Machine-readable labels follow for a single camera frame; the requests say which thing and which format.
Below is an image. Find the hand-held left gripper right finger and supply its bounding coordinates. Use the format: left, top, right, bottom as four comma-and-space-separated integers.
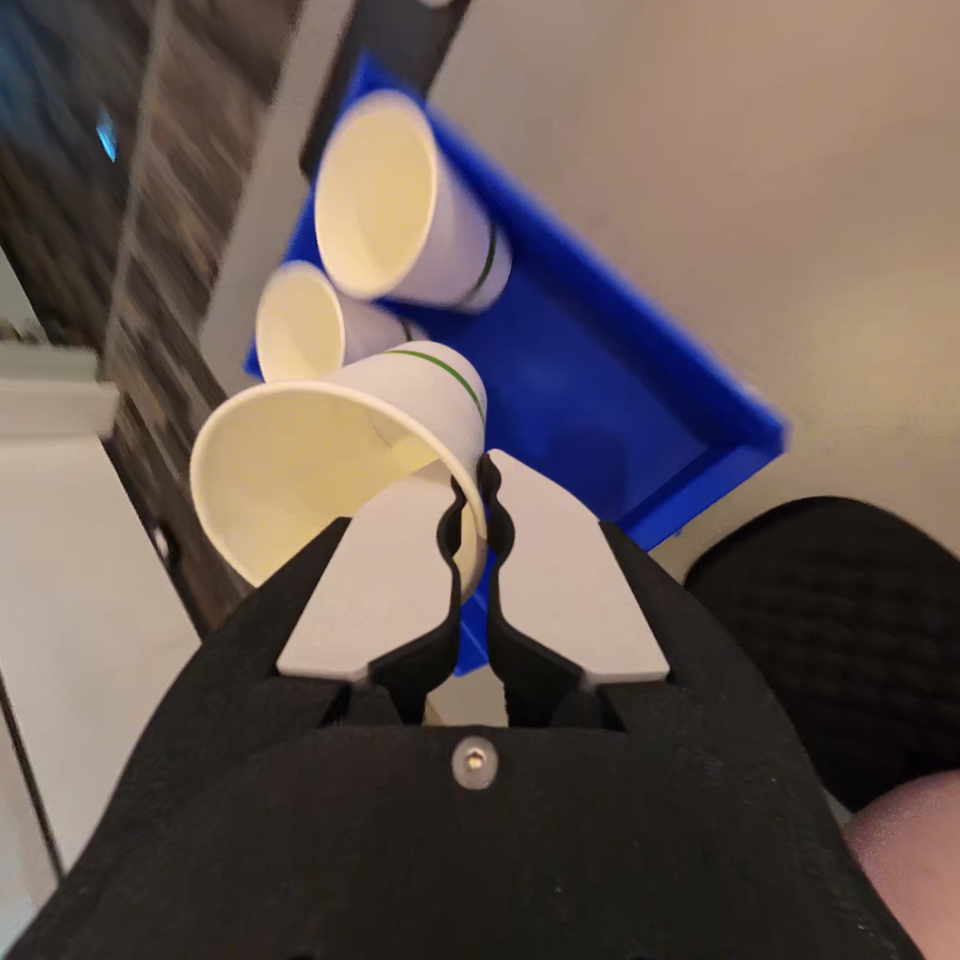
477, 448, 672, 729

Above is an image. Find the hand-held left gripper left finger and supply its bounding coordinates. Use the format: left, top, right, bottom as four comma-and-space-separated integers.
274, 471, 465, 727

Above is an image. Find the white paper cup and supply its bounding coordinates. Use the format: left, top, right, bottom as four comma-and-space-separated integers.
189, 339, 490, 607
253, 259, 430, 385
313, 88, 515, 314

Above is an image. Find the blue plastic bin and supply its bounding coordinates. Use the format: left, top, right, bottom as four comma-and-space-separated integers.
241, 48, 789, 680

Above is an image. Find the person's left forearm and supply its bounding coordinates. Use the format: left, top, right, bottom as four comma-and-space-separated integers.
841, 771, 960, 960

